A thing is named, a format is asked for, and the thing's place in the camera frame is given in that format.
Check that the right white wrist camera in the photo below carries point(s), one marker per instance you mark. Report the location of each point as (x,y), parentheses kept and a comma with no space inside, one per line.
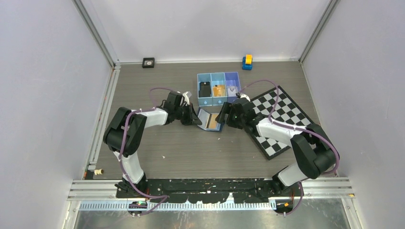
(242,95)

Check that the small black square box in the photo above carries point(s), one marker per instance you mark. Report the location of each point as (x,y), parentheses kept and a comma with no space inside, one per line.
(148,62)

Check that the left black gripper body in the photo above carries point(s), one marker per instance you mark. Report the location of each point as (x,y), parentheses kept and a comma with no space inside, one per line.
(183,113)

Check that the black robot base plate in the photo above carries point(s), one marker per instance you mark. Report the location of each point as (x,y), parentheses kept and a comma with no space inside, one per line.
(207,190)

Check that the blue card holder wallet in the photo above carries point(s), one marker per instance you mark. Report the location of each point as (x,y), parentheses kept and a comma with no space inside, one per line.
(203,116)

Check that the blue and yellow toy car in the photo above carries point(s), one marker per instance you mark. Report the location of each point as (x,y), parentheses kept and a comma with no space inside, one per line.
(247,62)

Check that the silver VIP cards stack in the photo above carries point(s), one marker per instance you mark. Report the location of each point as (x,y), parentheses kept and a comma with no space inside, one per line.
(232,91)

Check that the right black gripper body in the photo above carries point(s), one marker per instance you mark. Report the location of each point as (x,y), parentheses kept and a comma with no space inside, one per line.
(234,120)

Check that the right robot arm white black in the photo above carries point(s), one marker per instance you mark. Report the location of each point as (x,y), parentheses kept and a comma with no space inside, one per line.
(314,153)

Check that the black and white checkerboard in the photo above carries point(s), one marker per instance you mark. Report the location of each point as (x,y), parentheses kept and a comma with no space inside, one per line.
(287,111)

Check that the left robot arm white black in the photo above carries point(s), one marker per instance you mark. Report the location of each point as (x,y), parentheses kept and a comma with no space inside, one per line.
(124,133)

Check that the small white plastic part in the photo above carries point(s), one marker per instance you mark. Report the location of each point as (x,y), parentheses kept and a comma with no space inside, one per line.
(98,172)

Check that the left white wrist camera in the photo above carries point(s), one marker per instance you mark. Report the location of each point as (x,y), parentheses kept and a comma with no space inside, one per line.
(186,98)

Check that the gold cards stack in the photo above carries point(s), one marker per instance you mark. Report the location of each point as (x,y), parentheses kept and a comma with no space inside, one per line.
(219,90)

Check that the black cards stack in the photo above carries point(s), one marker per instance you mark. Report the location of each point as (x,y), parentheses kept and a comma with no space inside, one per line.
(205,89)

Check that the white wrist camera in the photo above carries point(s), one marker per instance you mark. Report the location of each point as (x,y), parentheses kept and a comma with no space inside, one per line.
(242,95)
(186,98)

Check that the blue three-compartment organizer tray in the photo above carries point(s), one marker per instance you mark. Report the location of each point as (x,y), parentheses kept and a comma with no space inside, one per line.
(226,78)

